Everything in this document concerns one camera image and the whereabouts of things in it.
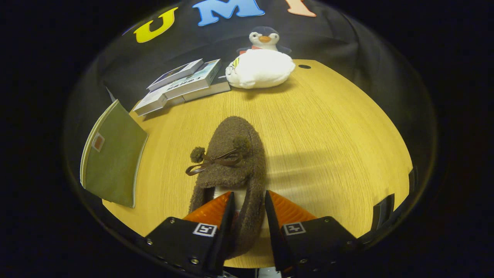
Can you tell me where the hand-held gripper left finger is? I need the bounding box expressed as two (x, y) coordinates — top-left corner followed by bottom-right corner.
(144, 191), (236, 276)

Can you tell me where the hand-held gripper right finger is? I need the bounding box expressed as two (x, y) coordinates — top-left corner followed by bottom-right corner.
(264, 190), (362, 273)

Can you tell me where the brown fuzzy slipper shoe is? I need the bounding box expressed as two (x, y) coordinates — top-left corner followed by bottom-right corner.
(185, 116), (267, 259)

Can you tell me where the green fabric storage box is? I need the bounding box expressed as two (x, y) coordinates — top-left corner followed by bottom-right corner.
(80, 99), (149, 208)

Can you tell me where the black cover book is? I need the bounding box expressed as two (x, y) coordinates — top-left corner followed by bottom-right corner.
(181, 79), (231, 103)

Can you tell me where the white cover book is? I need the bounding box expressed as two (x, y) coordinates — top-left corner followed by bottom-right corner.
(132, 91), (169, 117)

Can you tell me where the light blue cover book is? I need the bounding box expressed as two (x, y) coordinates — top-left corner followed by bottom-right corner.
(164, 59), (222, 100)

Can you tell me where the dark blue cover book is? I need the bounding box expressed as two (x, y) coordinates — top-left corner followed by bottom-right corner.
(147, 59), (204, 92)

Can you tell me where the white plush toy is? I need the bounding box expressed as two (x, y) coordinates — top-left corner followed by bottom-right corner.
(225, 49), (296, 90)

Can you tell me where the penguin plush toy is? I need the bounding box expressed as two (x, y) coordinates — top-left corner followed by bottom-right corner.
(237, 26), (292, 55)

